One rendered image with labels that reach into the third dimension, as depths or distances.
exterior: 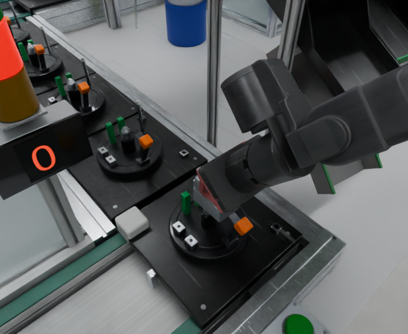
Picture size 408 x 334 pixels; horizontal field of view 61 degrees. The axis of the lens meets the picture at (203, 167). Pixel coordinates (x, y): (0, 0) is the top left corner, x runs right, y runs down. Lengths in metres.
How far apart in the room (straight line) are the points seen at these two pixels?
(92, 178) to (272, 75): 0.49
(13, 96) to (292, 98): 0.28
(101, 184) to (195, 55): 0.78
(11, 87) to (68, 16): 1.24
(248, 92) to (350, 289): 0.50
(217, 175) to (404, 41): 0.47
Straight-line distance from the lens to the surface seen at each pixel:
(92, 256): 0.66
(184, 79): 1.22
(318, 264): 0.64
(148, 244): 0.63
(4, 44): 0.40
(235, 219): 0.54
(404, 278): 0.81
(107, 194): 0.71
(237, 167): 0.41
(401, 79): 0.31
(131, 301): 0.64
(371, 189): 0.93
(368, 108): 0.31
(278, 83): 0.35
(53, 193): 0.58
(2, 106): 0.42
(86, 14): 1.66
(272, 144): 0.35
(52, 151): 0.46
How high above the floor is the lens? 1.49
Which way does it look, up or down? 45 degrees down
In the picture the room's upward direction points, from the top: straight up
